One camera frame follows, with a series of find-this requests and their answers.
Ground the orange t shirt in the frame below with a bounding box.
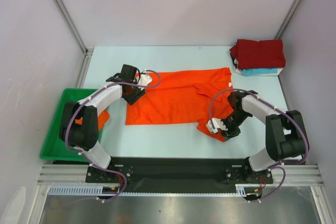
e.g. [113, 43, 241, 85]
[125, 68, 233, 142]
[75, 109, 110, 131]

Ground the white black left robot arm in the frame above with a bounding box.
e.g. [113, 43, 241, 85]
[59, 65, 233, 182]

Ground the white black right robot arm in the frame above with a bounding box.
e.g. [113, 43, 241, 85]
[219, 90, 309, 183]

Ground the orange t shirt in tray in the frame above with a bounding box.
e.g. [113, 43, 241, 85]
[75, 109, 110, 131]

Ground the folded turquoise t shirt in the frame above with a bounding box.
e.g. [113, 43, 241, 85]
[241, 68, 278, 76]

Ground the folded dark red t shirt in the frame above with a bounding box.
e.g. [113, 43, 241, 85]
[229, 39, 286, 70]

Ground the green plastic tray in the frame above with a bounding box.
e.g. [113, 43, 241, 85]
[40, 88, 96, 162]

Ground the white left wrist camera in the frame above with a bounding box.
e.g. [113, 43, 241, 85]
[137, 72, 153, 87]

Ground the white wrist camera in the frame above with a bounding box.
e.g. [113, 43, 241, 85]
[206, 118, 226, 134]
[137, 72, 153, 87]

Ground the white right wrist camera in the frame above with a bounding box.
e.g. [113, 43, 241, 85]
[206, 118, 226, 134]

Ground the grey slotted cable duct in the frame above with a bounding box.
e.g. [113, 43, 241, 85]
[48, 185, 260, 197]

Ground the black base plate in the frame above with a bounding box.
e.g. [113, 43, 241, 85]
[52, 157, 308, 196]

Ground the aluminium front rail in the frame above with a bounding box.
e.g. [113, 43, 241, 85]
[37, 164, 324, 187]

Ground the left aluminium corner post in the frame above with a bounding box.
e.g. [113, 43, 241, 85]
[36, 0, 90, 54]

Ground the aluminium corner post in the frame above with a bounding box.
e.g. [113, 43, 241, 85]
[36, 0, 90, 54]
[274, 0, 303, 39]

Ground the right aluminium corner post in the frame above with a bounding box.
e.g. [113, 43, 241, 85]
[274, 0, 303, 39]

